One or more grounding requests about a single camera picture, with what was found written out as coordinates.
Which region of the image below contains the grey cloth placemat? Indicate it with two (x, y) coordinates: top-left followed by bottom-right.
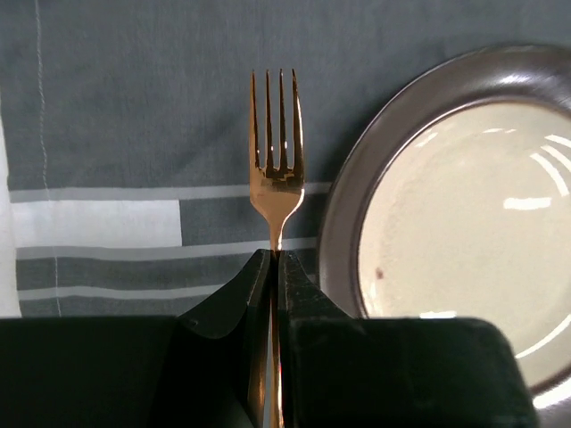
(1, 1), (570, 317)

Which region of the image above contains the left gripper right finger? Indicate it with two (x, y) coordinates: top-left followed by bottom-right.
(277, 251), (538, 427)

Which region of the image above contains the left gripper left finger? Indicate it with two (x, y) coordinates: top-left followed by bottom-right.
(1, 250), (273, 427)

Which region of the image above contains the copper fork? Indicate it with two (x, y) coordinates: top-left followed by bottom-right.
(249, 69), (305, 427)

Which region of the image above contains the round metal plate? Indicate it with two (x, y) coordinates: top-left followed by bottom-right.
(319, 45), (570, 415)

